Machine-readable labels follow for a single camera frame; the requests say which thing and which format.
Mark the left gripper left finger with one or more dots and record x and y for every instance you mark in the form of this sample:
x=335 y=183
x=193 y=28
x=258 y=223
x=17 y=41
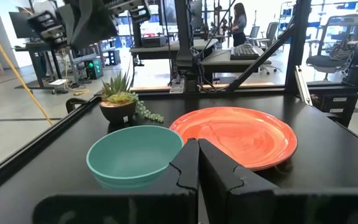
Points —
x=183 y=169

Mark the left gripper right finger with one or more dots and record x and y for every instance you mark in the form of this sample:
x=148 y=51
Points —
x=219 y=174

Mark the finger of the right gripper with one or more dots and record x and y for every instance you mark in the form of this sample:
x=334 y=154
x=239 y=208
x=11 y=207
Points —
x=93 y=21
x=67 y=21

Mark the teal bowl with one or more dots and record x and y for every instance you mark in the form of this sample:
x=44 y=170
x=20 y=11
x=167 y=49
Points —
x=129 y=152

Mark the black desk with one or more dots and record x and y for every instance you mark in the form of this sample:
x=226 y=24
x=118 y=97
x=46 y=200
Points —
x=33 y=46

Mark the black monitor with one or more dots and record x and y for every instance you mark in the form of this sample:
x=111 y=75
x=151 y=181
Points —
x=22 y=26
x=168 y=12

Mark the black box with blue light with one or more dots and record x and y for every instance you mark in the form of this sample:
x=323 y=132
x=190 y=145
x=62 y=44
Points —
x=114 y=57

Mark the orange plate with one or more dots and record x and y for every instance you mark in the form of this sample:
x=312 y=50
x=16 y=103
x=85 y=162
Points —
x=244 y=133

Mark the computer tower with green lights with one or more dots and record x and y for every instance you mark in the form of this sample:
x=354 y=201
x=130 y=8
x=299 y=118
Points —
x=93 y=70

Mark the white wheeled dolly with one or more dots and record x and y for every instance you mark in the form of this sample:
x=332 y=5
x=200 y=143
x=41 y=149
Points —
x=57 y=82

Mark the black electronic box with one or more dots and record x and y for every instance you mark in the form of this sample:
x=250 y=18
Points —
x=154 y=42

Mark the grey desk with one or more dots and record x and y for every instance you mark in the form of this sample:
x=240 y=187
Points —
x=219 y=62
x=154 y=51

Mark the grey power strip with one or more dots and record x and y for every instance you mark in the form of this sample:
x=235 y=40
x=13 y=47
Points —
x=177 y=87

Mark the succulent plant in brown pot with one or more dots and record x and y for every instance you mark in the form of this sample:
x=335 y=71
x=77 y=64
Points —
x=118 y=112

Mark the silver metal bar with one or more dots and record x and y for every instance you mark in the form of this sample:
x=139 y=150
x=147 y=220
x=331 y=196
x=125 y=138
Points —
x=303 y=87

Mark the black keyboard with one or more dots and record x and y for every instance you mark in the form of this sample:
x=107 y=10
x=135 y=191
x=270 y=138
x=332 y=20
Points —
x=244 y=52

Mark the black drawer cabinet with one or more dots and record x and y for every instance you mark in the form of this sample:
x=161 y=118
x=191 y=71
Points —
x=325 y=105

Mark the grey office chair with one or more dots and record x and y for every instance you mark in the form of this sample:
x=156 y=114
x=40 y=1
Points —
x=272 y=31
x=322 y=60
x=254 y=32

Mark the person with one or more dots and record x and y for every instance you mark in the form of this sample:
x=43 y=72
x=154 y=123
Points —
x=239 y=28

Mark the striped cushion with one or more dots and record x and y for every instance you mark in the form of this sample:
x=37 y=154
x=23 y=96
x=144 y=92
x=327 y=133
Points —
x=340 y=49

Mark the black table frame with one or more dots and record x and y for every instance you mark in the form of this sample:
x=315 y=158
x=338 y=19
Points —
x=42 y=143

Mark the black diagonal frame strut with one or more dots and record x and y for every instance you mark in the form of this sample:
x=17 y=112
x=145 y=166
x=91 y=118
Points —
x=259 y=59

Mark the black vertical frame post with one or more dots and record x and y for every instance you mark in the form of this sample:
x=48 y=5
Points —
x=297 y=46

